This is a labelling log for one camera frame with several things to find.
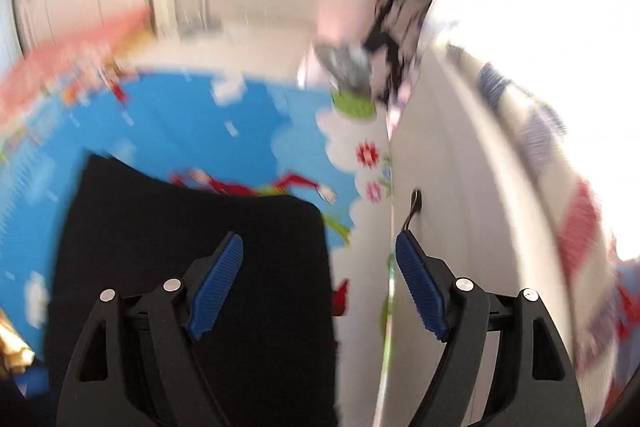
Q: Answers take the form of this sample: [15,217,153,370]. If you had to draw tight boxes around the white cabinet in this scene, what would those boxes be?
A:
[375,0,591,427]

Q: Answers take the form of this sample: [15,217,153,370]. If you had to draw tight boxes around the dark cloth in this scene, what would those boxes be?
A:
[0,377,57,427]

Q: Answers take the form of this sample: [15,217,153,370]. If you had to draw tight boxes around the tan object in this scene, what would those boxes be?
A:
[0,309,34,379]

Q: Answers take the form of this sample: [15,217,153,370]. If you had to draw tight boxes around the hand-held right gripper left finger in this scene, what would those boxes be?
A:
[56,231,246,427]

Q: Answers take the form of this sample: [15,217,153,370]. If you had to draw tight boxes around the pink printed pillow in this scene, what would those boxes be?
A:
[0,4,153,122]

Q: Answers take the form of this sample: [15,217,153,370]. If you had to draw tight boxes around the dark metal cabinet handle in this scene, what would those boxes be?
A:
[404,189,424,231]

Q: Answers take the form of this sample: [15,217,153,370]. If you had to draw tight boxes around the grey round clip light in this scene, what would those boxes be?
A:
[314,42,375,96]

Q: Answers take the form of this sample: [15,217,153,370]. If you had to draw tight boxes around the black pants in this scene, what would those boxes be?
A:
[44,154,341,427]

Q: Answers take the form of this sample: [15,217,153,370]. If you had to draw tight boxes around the blue cartoon printed bedsheet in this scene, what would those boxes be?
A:
[0,67,396,427]

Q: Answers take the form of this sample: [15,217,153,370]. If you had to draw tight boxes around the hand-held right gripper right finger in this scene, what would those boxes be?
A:
[395,229,587,427]

